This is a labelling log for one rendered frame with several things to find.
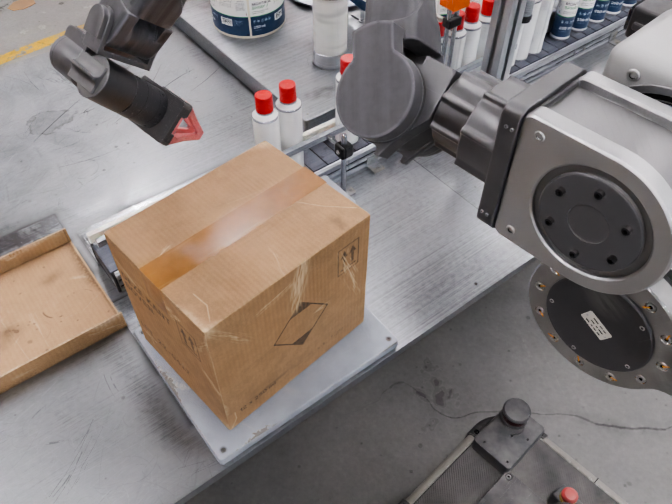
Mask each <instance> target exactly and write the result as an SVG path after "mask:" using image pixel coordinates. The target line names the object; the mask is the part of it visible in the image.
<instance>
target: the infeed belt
mask: <svg viewBox="0 0 672 504"><path fill-rule="evenodd" d="M629 10H630V8H625V7H622V8H621V11H620V14H619V15H616V16H609V15H605V18H604V21H603V22H602V23H600V24H592V23H588V26H587V29H586V31H584V32H573V31H571V32H570V36H569V39H568V40H566V41H556V40H553V39H552V38H551V37H550V36H549V34H550V32H548V33H546V34H545V38H544V41H543V45H542V49H541V52H540V53H539V54H538V55H528V56H527V59H526V60H525V61H522V62H516V61H515V63H514V66H513V67H512V68H511V69H510V73H509V75H510V74H512V73H514V72H516V71H518V70H520V69H522V68H524V67H526V66H528V65H530V64H532V63H535V62H537V61H539V60H541V59H543V58H545V57H547V56H549V55H551V54H553V53H555V52H557V51H559V50H561V49H563V48H565V47H567V46H569V45H571V44H573V43H575V42H577V41H579V40H581V39H583V38H585V37H587V36H589V35H591V34H593V33H595V32H597V31H599V30H601V29H603V28H605V27H607V26H609V25H611V24H613V23H615V22H617V21H619V20H621V19H623V18H625V17H627V15H628V13H629ZM370 144H372V143H371V142H369V141H368V140H366V139H363V138H361V137H358V142H357V143H356V144H355V145H353V153H354V152H356V151H358V150H360V149H362V148H364V147H366V146H368V145H370ZM338 160H340V158H339V157H338V156H337V155H335V145H333V144H332V143H331V142H330V141H329V140H325V141H323V142H321V143H319V144H317V145H315V146H312V147H310V148H308V149H306V150H304V166H305V167H306V168H308V169H309V170H311V171H312V172H313V173H314V172H316V171H318V170H320V169H322V168H324V167H326V166H328V165H330V164H332V163H334V162H336V161H338ZM92 247H93V249H94V250H95V252H96V253H97V255H98V256H99V258H100V259H101V260H102V262H103V263H104V265H105V266H106V268H107V269H108V271H109V272H110V274H111V273H114V272H116V271H118V268H117V266H116V263H115V261H114V258H113V256H112V253H111V251H110V248H109V246H108V244H107V245H105V246H103V247H101V248H99V246H98V245H97V244H95V245H93V246H92Z"/></svg>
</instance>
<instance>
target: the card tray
mask: <svg viewBox="0 0 672 504"><path fill-rule="evenodd" d="M126 326H127V324H126V322H125V319H124V317H123V314H122V312H118V311H117V309H116V308H115V306H114V305H113V303H112V302H111V300H110V299H109V297H108V296H107V294H106V293H105V291H104V290H103V288H102V287H101V285H100V284H99V282H98V281H97V279H96V277H95V276H94V274H93V273H92V271H91V270H90V268H89V267H88V265H87V264H86V262H85V261H84V259H83V258H82V256H81V255H80V253H79V252H78V250H77V249H76V247H75V246H74V244H73V243H72V241H71V239H70V237H69V235H68V233H67V231H66V229H65V228H63V229H61V230H59V231H56V232H54V233H52V234H50V235H48V236H45V237H43V238H41V239H39V240H37V241H34V242H32V243H30V244H28V245H26V246H23V247H21V248H19V249H17V250H15V251H12V252H10V253H8V254H6V255H4V256H1V257H0V394H2V393H4V392H6V391H8V390H10V389H11V388H13V387H15V386H17V385H19V384H21V383H22V382H24V381H26V380H28V379H30V378H32V377H34V376H35V375H37V374H39V373H41V372H43V371H45V370H47V369H48V368H50V367H52V366H54V365H56V364H58V363H59V362H61V361H63V360H65V359H67V358H69V357H71V356H72V355H74V354H76V353H78V352H80V351H82V350H83V349H85V348H87V347H89V346H91V345H93V344H95V343H96V342H98V341H100V340H102V339H104V338H106V337H108V336H109V335H111V334H113V333H115V332H117V331H119V330H120V329H122V328H124V327H126Z"/></svg>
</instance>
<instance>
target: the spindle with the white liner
mask: <svg viewBox="0 0 672 504"><path fill-rule="evenodd" d="M347 14H348V0H313V41H314V46H313V51H314V53H315V55H314V56H313V62H314V64H315V65H317V66H318V67H320V68H323V69H338V68H340V58H341V56H342V55H344V54H346V52H347V49H348V48H347V24H348V20H347Z"/></svg>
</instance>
